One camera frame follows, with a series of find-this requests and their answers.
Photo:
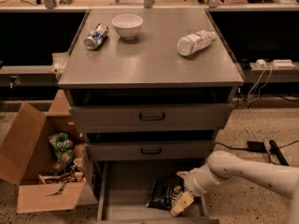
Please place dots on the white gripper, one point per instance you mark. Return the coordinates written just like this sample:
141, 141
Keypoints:
193, 180

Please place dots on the blue chip bag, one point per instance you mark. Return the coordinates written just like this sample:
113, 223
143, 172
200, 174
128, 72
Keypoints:
164, 192

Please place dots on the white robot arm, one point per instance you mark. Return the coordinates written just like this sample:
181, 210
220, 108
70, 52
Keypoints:
221, 166

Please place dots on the middle grey drawer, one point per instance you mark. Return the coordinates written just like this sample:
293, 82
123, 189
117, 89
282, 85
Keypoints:
139, 151

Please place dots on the bottom grey open drawer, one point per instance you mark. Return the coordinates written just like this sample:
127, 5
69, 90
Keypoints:
126, 187

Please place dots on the grey drawer cabinet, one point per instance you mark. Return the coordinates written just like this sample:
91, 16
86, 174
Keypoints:
148, 70

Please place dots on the top grey drawer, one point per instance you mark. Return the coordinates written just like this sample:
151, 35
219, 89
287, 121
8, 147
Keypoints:
149, 118

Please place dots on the green snack bag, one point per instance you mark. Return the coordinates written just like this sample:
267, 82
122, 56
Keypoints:
61, 147

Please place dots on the black power adapter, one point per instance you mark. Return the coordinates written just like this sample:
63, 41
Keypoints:
256, 146

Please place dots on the black bar on floor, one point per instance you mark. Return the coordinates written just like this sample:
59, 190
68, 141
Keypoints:
277, 152

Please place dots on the brown snack pack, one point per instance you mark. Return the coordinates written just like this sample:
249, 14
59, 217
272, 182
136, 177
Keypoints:
65, 178

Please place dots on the clear plastic water bottle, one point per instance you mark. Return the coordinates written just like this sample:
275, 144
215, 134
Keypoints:
189, 44

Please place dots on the white plug adapter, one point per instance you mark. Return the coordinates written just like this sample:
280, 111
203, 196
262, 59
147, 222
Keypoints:
260, 63

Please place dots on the white power strip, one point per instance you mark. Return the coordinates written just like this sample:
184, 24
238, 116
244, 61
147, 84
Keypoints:
283, 64

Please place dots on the brown cardboard box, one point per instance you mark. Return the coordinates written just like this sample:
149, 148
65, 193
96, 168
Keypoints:
26, 154

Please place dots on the white bowl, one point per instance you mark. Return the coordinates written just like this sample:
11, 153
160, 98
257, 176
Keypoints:
127, 26

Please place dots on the silver blue soda can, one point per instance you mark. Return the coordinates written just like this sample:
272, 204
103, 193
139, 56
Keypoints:
96, 37

